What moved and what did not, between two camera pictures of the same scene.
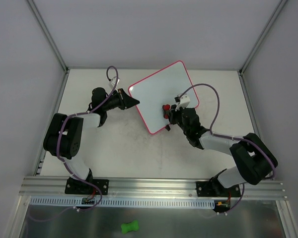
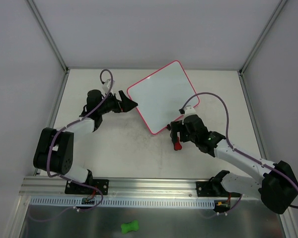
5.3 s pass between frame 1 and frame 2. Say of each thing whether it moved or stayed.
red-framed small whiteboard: stayed
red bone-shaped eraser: moved
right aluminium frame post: stayed
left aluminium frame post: stayed
